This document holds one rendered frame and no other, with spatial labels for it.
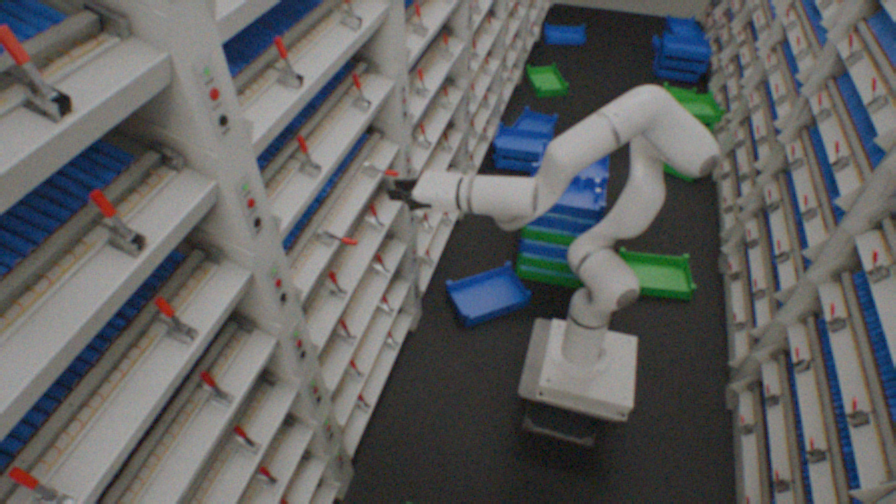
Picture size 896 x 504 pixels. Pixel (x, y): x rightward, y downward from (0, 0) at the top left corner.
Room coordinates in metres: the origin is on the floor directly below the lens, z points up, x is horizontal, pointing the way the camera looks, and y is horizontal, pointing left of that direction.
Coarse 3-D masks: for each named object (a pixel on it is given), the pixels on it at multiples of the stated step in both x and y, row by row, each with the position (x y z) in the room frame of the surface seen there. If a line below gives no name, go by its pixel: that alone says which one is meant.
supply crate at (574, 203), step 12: (576, 180) 1.74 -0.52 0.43; (588, 180) 1.73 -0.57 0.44; (600, 180) 1.72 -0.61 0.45; (564, 192) 1.70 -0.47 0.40; (576, 192) 1.70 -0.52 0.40; (588, 192) 1.70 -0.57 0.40; (600, 192) 1.70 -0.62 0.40; (564, 204) 1.56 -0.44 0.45; (576, 204) 1.62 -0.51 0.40; (588, 204) 1.62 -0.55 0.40; (600, 204) 1.53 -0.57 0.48; (576, 216) 1.55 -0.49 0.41; (588, 216) 1.54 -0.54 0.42; (600, 216) 1.53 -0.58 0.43
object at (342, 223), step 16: (368, 128) 1.31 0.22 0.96; (384, 128) 1.31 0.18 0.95; (384, 144) 1.29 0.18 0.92; (384, 160) 1.23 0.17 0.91; (352, 192) 1.08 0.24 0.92; (368, 192) 1.09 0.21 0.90; (336, 208) 1.01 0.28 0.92; (352, 208) 1.02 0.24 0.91; (336, 224) 0.96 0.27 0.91; (352, 224) 1.01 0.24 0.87; (336, 240) 0.91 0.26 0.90; (304, 256) 0.85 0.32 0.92; (320, 256) 0.86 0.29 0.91; (304, 272) 0.80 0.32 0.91; (320, 272) 0.82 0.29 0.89; (304, 288) 0.76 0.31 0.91
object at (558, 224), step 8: (528, 224) 1.59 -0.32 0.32; (536, 224) 1.59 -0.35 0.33; (544, 224) 1.58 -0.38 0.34; (552, 224) 1.57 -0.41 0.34; (560, 224) 1.56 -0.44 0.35; (568, 224) 1.56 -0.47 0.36; (576, 224) 1.55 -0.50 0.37; (584, 224) 1.54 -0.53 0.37; (576, 232) 1.55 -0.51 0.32; (584, 232) 1.54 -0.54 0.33
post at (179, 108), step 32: (160, 0) 0.65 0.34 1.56; (192, 0) 0.70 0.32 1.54; (192, 32) 0.68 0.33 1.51; (224, 64) 0.72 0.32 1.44; (160, 96) 0.65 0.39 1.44; (192, 96) 0.64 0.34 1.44; (192, 128) 0.64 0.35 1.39; (224, 160) 0.66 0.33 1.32; (224, 192) 0.64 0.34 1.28; (256, 192) 0.70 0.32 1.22; (224, 224) 0.64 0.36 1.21; (256, 256) 0.66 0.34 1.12; (256, 288) 0.64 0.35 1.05; (288, 288) 0.71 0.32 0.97; (288, 320) 0.68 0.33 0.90; (288, 352) 0.65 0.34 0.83; (320, 384) 0.71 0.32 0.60; (320, 416) 0.67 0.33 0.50; (320, 448) 0.64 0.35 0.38
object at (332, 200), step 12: (372, 144) 1.25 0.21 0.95; (360, 156) 1.19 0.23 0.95; (372, 156) 1.21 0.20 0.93; (348, 180) 1.09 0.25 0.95; (336, 192) 1.04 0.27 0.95; (324, 204) 0.99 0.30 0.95; (324, 216) 0.95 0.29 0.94; (312, 228) 0.91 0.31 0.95; (300, 240) 0.87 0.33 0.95; (300, 252) 0.84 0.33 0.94; (288, 264) 0.80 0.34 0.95
